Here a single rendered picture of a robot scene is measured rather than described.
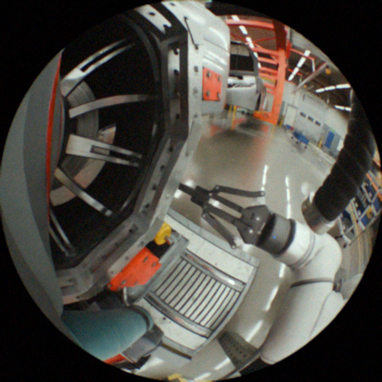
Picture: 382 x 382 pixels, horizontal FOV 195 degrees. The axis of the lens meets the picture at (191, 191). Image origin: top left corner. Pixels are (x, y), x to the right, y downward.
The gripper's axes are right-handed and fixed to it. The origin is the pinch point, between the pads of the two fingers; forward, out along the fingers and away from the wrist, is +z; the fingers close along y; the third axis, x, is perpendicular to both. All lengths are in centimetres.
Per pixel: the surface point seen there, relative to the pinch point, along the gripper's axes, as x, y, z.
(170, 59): 16.7, 20.0, 6.6
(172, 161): 7.1, 4.0, 3.4
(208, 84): 9.4, 20.5, 2.4
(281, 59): -109, 371, -25
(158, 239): 0.4, -15.6, 3.4
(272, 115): -233, 248, -18
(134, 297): -3, -66, 7
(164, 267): -22, -48, 6
